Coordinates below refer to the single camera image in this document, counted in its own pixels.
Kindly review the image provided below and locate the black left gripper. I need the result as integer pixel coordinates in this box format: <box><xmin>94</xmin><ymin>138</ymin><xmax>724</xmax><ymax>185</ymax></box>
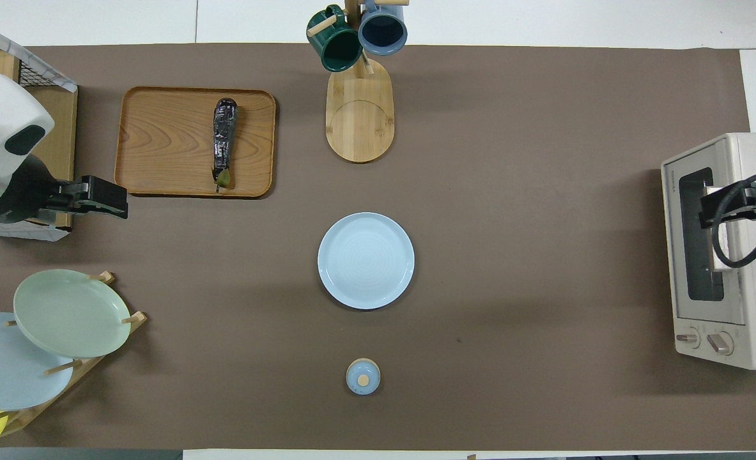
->
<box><xmin>0</xmin><ymin>153</ymin><xmax>129</xmax><ymax>224</ymax></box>

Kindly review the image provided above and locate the light blue round plate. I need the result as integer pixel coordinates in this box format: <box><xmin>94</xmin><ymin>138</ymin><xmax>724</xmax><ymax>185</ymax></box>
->
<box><xmin>318</xmin><ymin>212</ymin><xmax>415</xmax><ymax>311</ymax></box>

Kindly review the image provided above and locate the stepped wooden shelf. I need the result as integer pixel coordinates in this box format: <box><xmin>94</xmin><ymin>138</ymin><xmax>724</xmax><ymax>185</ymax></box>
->
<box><xmin>0</xmin><ymin>48</ymin><xmax>78</xmax><ymax>229</ymax></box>

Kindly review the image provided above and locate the wooden mug tree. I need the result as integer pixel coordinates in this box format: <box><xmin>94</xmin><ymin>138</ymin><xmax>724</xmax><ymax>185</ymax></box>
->
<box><xmin>307</xmin><ymin>0</ymin><xmax>410</xmax><ymax>164</ymax></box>

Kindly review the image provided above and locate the pale blue racked plate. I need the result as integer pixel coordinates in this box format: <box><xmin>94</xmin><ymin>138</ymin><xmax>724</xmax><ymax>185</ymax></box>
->
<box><xmin>0</xmin><ymin>312</ymin><xmax>75</xmax><ymax>411</ymax></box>

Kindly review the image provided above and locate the glass oven door with handle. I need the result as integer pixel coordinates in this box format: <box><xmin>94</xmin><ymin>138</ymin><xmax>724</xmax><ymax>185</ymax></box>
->
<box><xmin>662</xmin><ymin>142</ymin><xmax>748</xmax><ymax>325</ymax></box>

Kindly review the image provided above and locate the white checked cloth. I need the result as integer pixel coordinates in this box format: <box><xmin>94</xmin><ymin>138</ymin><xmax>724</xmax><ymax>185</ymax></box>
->
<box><xmin>0</xmin><ymin>14</ymin><xmax>78</xmax><ymax>242</ymax></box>

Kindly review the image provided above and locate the wooden serving tray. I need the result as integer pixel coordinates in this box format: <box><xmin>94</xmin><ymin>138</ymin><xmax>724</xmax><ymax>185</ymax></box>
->
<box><xmin>114</xmin><ymin>87</ymin><xmax>277</xmax><ymax>199</ymax></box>

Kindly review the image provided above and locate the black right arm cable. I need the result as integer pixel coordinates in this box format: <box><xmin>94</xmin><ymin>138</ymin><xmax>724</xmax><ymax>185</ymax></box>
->
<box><xmin>713</xmin><ymin>169</ymin><xmax>756</xmax><ymax>268</ymax></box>

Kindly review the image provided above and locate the blue mug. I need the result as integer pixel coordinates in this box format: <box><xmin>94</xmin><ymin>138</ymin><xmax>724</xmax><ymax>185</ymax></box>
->
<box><xmin>358</xmin><ymin>0</ymin><xmax>409</xmax><ymax>56</ymax></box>

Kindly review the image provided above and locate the dark green mug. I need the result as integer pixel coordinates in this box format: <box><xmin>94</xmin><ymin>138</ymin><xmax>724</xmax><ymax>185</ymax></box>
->
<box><xmin>306</xmin><ymin>5</ymin><xmax>363</xmax><ymax>73</ymax></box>

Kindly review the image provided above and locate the dark purple eggplant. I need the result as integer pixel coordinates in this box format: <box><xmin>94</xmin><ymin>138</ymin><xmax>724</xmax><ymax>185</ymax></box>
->
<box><xmin>212</xmin><ymin>98</ymin><xmax>239</xmax><ymax>192</ymax></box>

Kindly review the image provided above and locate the black wire basket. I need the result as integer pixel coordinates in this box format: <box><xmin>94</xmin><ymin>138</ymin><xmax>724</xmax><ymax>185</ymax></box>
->
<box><xmin>0</xmin><ymin>29</ymin><xmax>40</xmax><ymax>87</ymax></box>

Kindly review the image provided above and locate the mint green plate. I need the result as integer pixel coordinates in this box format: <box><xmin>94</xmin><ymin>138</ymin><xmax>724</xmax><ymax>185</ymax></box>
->
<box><xmin>13</xmin><ymin>269</ymin><xmax>131</xmax><ymax>359</ymax></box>

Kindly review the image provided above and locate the wooden plate rack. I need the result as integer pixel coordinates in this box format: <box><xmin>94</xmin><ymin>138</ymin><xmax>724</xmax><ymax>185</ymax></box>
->
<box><xmin>0</xmin><ymin>272</ymin><xmax>147</xmax><ymax>438</ymax></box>

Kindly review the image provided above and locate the brown table mat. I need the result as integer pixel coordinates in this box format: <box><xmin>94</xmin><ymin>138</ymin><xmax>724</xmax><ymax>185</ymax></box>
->
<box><xmin>0</xmin><ymin>43</ymin><xmax>756</xmax><ymax>451</ymax></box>

